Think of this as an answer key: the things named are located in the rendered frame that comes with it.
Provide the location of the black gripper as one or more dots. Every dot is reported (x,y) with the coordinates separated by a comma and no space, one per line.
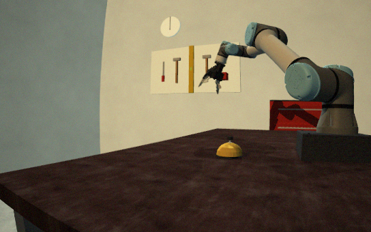
(218,75)

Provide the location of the gold service bell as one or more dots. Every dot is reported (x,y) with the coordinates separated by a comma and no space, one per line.
(229,150)

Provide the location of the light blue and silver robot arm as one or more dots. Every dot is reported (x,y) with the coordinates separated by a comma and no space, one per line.
(332,85)

